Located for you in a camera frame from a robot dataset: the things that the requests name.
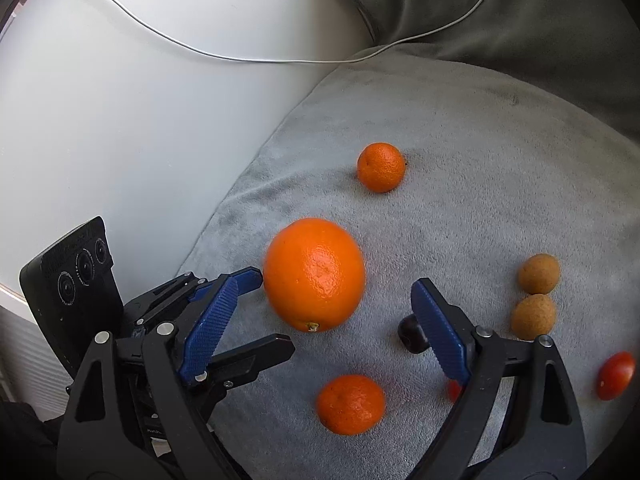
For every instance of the person's left forearm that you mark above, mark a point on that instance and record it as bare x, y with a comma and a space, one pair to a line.
25, 442

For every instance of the light grey fleece blanket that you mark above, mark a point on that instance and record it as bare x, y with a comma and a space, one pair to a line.
475, 220

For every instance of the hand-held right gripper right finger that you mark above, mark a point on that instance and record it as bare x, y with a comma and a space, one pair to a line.
442, 332

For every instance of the red cherry tomato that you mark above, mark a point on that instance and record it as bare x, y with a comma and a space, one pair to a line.
453, 391
616, 376

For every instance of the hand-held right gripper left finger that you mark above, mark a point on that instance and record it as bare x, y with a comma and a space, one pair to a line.
210, 327

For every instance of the large orange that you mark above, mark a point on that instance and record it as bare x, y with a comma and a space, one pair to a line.
315, 272

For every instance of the dark grey sofa backrest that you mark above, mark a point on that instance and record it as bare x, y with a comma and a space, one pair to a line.
525, 20

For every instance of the small tangerine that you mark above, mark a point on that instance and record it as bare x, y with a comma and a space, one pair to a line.
351, 405
381, 167

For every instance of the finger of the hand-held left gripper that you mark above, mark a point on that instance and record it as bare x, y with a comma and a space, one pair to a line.
260, 352
249, 279

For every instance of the white cabinet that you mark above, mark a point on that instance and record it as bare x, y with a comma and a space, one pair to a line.
125, 125

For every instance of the white ribbed panel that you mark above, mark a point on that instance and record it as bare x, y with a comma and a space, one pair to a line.
30, 355

